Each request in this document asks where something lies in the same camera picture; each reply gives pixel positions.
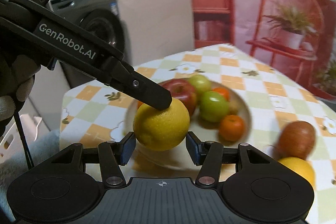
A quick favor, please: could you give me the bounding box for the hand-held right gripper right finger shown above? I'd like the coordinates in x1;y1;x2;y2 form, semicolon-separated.
186;132;282;188

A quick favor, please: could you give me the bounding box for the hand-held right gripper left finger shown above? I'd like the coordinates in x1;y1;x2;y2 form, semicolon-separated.
39;132;136;188

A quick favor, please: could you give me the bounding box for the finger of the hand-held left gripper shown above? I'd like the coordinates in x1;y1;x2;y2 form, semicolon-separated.
103;55;173;110

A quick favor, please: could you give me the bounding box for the beige round plate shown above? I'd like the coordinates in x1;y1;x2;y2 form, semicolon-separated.
125;78;252;170

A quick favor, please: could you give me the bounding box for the yellow lemon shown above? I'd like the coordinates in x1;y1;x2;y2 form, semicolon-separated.
133;98;190;151
277;156;315;189

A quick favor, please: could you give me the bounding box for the dark red apple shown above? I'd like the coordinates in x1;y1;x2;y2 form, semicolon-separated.
160;79;198;116

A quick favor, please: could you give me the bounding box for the green apple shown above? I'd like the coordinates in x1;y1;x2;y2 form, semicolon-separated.
199;91;229;123
188;74;213;94

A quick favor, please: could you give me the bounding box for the brown kiwi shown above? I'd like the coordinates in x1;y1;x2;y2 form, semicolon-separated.
228;99;240;114

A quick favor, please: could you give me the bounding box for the person's left hand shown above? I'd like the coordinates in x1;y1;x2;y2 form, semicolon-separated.
0;52;41;136

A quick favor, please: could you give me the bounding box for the grey washing machine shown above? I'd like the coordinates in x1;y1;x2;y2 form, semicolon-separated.
46;0;132;88

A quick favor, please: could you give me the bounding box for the grey fluffy cloth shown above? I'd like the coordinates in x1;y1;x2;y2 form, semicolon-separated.
0;131;61;214

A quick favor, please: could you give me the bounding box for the white foam board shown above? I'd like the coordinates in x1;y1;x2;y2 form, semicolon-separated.
110;0;195;65

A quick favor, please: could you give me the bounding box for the checked floral tablecloth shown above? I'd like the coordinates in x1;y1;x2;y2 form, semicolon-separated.
59;43;336;193

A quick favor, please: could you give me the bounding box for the streaked red apple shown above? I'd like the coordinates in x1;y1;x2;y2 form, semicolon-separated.
277;121;316;160

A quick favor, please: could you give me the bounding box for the white plastic basket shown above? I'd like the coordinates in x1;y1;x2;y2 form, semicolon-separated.
0;114;44;159

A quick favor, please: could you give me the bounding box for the black cable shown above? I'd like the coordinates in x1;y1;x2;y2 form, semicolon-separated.
14;112;34;168

